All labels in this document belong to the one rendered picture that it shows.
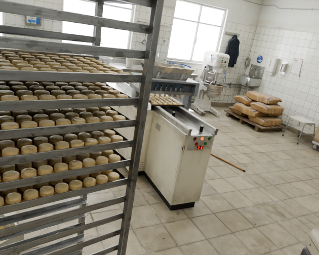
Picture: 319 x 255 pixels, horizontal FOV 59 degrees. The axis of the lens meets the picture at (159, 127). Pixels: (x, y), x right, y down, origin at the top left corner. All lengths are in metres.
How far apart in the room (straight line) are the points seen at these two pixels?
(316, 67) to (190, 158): 4.53
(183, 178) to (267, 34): 5.53
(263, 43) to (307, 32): 1.17
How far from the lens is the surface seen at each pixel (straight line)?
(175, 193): 2.81
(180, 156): 2.62
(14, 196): 1.14
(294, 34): 7.17
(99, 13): 1.45
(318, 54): 6.74
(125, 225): 1.36
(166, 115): 2.86
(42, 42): 0.92
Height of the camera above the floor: 1.69
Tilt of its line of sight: 19 degrees down
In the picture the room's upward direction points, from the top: 10 degrees clockwise
